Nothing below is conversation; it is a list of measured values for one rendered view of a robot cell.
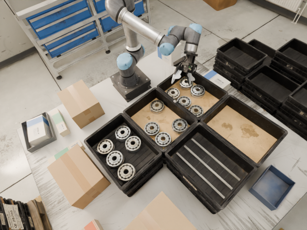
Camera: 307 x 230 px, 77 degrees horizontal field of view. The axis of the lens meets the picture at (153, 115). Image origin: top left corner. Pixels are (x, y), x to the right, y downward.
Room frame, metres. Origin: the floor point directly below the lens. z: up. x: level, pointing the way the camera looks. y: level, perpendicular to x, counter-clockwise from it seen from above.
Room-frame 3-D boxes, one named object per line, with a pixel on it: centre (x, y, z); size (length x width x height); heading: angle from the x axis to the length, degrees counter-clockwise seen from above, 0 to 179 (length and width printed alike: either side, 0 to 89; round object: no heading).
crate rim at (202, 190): (0.33, -0.26, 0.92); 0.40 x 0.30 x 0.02; 34
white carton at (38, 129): (0.83, 0.87, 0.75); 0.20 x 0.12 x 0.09; 18
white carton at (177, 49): (1.44, -0.23, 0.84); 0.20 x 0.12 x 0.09; 32
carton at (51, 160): (0.60, 0.64, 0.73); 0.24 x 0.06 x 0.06; 119
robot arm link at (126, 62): (1.14, 0.14, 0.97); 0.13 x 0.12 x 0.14; 143
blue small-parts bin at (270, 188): (0.18, -0.61, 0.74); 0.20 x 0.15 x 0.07; 124
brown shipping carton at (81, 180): (0.42, 0.52, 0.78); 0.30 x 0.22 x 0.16; 36
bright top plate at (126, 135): (0.63, 0.22, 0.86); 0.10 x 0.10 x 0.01
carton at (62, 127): (0.89, 0.73, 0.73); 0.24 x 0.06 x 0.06; 26
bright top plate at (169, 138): (0.54, -0.03, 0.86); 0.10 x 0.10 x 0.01
